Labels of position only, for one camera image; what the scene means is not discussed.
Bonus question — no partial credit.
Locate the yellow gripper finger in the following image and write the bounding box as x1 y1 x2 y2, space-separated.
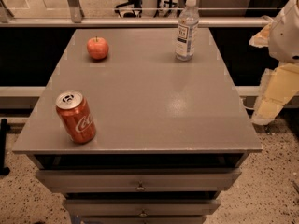
251 63 299 125
249 23 271 48

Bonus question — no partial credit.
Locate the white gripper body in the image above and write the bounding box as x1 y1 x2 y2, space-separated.
268 0 299 63

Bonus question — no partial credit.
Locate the red coke can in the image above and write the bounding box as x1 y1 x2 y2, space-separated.
56 91 96 144

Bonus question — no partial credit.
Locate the clear plastic water bottle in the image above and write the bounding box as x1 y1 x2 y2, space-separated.
175 0 199 61

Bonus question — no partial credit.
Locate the grey drawer cabinet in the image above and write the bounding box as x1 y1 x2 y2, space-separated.
13 28 262 224

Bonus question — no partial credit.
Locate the top grey drawer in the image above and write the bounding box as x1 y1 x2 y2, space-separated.
36 168 241 193

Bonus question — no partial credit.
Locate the grey drawer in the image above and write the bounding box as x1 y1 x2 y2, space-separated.
64 199 220 217
36 168 241 193

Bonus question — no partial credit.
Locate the black office chair base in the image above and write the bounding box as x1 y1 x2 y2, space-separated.
114 0 142 18

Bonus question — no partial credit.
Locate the red apple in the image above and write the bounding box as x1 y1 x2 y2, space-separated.
87 36 109 60

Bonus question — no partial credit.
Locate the middle grey drawer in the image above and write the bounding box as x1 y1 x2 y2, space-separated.
64 199 220 217

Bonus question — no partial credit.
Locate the black stand left edge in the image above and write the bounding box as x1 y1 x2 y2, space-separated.
0 119 10 176

